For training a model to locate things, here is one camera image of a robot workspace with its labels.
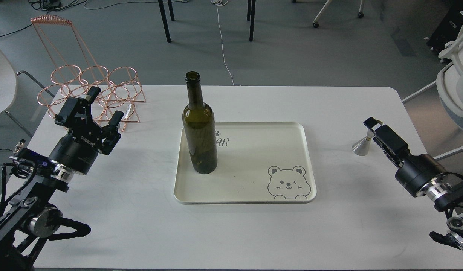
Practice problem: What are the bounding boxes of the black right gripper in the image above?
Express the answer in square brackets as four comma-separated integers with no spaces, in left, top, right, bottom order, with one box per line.
[363,117,447,197]

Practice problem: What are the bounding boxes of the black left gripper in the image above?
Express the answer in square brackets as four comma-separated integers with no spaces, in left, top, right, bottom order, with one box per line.
[48,86,124,175]

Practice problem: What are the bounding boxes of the silver metal jigger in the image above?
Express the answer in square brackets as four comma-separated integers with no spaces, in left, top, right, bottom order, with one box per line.
[352,136,372,157]

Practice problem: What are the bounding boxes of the dark green wine bottle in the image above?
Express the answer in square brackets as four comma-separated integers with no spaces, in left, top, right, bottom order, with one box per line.
[182,71,218,174]

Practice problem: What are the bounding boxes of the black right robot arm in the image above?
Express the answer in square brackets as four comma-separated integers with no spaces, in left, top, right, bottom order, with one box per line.
[363,117,463,252]

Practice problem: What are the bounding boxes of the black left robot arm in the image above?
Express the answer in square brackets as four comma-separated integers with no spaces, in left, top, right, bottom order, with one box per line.
[0,86,124,271]

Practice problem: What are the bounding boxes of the white office chair right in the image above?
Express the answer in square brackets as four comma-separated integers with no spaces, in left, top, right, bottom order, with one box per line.
[402,6,463,160]

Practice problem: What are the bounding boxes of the white chair left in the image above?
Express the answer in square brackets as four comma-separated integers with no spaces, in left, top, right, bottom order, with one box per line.
[0,50,46,137]

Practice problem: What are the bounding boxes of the black equipment case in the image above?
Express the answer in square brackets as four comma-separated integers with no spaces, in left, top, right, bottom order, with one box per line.
[426,0,463,53]

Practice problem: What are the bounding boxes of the cream bear print tray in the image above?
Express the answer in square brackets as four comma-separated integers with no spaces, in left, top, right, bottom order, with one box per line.
[173,122,317,204]

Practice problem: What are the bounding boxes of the white chair base with casters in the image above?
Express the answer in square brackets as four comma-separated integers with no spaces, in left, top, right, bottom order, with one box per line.
[311,0,351,29]

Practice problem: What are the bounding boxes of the black table legs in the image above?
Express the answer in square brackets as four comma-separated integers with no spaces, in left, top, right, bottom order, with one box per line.
[157,0,257,43]

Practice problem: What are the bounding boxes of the copper wire bottle rack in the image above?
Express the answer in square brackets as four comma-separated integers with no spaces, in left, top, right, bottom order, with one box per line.
[31,14,147,131]

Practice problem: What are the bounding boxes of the black floor cables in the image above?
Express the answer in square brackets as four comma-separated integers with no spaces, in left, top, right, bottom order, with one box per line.
[0,0,89,40]

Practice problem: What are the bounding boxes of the white floor cable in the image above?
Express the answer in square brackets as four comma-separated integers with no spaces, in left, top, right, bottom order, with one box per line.
[211,0,241,86]

